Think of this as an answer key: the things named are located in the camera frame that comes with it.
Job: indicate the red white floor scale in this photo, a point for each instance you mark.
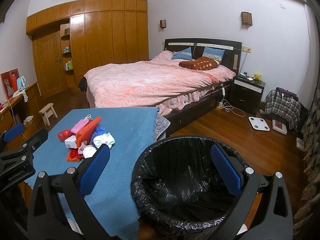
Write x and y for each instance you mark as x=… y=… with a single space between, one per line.
x=279 y=127

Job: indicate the red framed picture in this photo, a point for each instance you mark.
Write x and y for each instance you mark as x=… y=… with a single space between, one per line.
x=9 y=82

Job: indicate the light blue electric kettle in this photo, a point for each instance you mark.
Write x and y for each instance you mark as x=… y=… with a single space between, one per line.
x=21 y=83

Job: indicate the white plastic bag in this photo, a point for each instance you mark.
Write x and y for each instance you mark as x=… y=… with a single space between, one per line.
x=90 y=149

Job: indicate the black trash bin with liner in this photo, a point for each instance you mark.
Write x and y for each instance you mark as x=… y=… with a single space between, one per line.
x=178 y=190

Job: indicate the wall lamp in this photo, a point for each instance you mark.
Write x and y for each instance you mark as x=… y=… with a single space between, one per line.
x=246 y=19
x=162 y=24

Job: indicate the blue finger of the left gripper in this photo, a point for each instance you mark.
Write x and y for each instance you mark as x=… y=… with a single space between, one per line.
x=13 y=132

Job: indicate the red cloth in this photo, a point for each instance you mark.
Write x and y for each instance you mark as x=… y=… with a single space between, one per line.
x=74 y=156

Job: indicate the white bathroom scale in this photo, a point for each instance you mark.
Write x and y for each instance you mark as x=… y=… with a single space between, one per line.
x=258 y=124

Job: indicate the plaid shirt on chair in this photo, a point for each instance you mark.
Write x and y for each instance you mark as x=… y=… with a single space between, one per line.
x=285 y=107

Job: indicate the blue plastic bag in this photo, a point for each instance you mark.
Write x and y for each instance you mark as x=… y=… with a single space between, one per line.
x=99 y=130

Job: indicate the small white wooden stool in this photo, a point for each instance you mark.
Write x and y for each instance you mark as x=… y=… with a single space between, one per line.
x=46 y=112

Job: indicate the blue pillow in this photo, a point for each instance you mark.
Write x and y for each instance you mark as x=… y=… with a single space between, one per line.
x=185 y=54
x=213 y=53

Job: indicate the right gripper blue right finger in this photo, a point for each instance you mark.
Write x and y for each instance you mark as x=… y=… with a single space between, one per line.
x=230 y=175

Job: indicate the bed with pink duvet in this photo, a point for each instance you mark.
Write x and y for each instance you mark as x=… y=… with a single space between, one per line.
x=180 y=94

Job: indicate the wooden wardrobe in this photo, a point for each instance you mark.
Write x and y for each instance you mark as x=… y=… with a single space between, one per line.
x=71 y=38

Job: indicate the orange knitted cloth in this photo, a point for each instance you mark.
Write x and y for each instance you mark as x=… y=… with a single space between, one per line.
x=85 y=133

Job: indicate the patterned curtain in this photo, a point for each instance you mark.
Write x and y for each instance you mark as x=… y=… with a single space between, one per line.
x=310 y=194

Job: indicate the wooden side cabinet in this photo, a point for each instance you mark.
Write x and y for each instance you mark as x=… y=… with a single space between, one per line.
x=17 y=110

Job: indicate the brown dotted pillow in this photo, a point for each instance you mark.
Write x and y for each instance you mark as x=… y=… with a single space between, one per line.
x=202 y=63

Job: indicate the left blue pillow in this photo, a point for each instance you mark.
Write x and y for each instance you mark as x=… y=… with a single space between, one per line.
x=185 y=54

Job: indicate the white paper box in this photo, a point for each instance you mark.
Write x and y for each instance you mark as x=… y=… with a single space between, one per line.
x=70 y=142

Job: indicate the red plastic bag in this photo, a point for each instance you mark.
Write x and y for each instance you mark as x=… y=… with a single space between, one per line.
x=63 y=135

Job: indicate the right blue pillow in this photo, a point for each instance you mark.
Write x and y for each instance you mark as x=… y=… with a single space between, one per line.
x=213 y=53

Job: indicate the pink pouch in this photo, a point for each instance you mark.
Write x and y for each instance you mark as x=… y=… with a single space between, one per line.
x=79 y=125

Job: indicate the yellow plush toy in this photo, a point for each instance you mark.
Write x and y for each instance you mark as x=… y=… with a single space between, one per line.
x=257 y=78

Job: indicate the left wall lamp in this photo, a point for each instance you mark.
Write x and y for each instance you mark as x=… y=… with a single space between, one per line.
x=162 y=24

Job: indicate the grey quilted pad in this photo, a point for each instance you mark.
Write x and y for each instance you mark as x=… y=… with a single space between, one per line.
x=161 y=126

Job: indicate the right wall lamp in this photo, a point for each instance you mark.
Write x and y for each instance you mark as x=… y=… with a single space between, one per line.
x=246 y=19

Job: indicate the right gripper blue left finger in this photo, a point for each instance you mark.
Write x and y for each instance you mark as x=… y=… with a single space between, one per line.
x=91 y=169

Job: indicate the black nightstand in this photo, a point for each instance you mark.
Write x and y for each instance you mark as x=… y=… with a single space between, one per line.
x=246 y=95

